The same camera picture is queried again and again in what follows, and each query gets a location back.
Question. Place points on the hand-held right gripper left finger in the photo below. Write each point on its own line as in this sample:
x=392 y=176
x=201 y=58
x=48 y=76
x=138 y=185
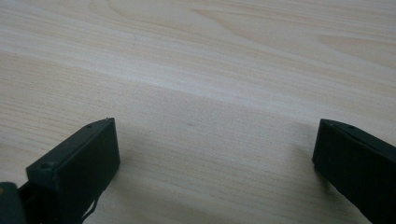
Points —
x=77 y=168

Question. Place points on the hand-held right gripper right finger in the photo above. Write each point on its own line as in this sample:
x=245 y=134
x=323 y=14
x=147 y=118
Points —
x=358 y=168

